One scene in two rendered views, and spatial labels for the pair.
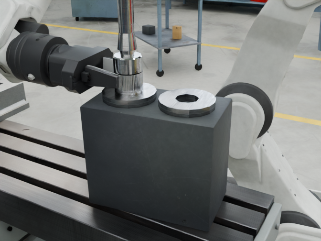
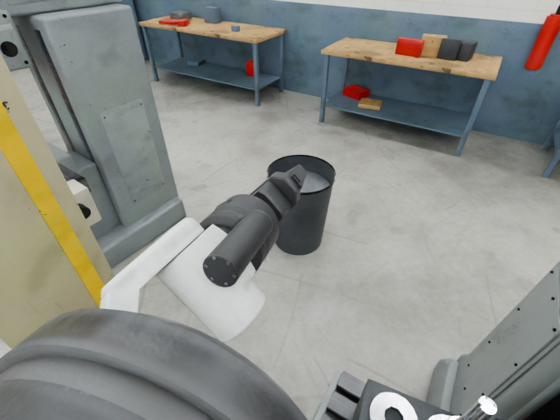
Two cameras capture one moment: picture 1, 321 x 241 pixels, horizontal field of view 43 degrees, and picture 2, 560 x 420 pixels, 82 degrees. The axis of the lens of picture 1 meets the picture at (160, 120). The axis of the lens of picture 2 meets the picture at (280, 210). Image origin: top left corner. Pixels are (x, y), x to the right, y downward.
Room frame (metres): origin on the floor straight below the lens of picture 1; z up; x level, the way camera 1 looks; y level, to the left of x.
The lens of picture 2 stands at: (0.82, -0.25, 1.85)
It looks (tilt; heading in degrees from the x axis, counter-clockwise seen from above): 40 degrees down; 182
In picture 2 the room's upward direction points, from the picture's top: straight up
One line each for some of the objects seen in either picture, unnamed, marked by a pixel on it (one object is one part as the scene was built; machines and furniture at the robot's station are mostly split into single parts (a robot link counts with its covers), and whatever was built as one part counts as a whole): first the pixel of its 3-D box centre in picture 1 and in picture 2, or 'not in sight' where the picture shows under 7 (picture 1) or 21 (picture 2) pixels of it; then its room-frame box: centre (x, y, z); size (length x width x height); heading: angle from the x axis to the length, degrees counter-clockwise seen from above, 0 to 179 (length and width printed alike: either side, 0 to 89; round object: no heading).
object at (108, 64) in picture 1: (120, 68); not in sight; (0.67, 0.07, 1.17); 0.06 x 0.02 x 0.03; 65
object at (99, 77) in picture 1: (100, 79); not in sight; (0.61, 0.09, 1.17); 0.06 x 0.02 x 0.03; 65
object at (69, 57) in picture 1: (65, 65); not in sight; (0.68, 0.16, 1.17); 0.13 x 0.12 x 0.10; 155
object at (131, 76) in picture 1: (128, 75); not in sight; (0.63, 0.05, 1.17); 0.05 x 0.05 x 0.05
